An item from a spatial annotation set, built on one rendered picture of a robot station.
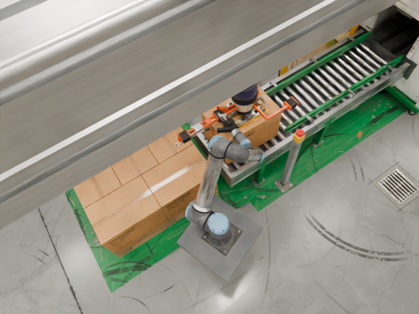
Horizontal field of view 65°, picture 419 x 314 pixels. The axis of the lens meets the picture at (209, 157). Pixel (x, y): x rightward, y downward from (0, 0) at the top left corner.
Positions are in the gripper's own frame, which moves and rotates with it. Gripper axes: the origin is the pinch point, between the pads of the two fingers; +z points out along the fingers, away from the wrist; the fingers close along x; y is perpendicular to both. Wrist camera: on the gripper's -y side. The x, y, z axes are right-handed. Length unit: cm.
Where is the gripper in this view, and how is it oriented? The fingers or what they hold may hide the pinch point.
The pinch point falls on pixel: (218, 116)
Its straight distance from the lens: 276.2
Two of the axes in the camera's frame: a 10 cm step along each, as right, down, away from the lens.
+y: 8.3, -5.2, 1.9
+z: -5.5, -7.2, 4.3
